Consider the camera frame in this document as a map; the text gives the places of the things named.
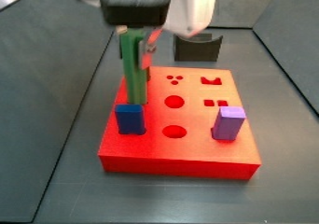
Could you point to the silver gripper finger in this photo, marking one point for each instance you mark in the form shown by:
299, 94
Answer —
120, 30
147, 47

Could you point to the green star-profile bar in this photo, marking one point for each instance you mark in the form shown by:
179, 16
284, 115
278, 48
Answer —
135, 76

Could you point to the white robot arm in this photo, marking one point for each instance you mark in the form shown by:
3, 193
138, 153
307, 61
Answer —
183, 17

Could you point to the black curved fixture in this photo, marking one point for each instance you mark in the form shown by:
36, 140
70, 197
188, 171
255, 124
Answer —
199, 48

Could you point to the blue rectangular peg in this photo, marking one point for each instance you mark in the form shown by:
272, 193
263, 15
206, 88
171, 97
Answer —
130, 119

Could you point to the purple rectangular peg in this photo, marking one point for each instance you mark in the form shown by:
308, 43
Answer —
230, 119

